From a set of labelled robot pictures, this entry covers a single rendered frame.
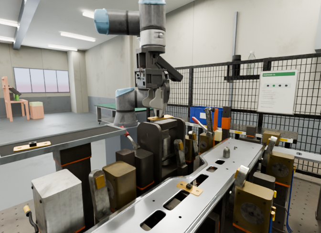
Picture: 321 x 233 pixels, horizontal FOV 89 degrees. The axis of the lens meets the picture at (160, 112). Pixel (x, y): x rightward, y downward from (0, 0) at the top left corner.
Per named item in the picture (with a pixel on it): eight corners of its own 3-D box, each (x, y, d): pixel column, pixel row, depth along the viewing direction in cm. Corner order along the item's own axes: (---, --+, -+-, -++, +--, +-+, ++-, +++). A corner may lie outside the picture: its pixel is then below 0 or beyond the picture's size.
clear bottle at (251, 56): (253, 75, 132) (255, 49, 129) (245, 76, 137) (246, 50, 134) (255, 76, 137) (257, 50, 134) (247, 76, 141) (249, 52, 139)
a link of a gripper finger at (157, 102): (147, 119, 51) (145, 89, 50) (163, 116, 54) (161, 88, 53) (153, 121, 48) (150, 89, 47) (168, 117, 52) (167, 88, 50)
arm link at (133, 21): (129, 16, 61) (127, 3, 50) (159, 18, 62) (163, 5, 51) (130, 39, 62) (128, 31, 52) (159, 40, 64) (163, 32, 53)
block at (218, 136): (217, 187, 105) (219, 132, 99) (211, 185, 107) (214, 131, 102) (219, 185, 107) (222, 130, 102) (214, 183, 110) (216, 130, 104)
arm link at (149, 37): (156, 37, 54) (172, 31, 47) (156, 52, 54) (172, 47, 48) (135, 34, 49) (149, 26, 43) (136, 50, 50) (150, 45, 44)
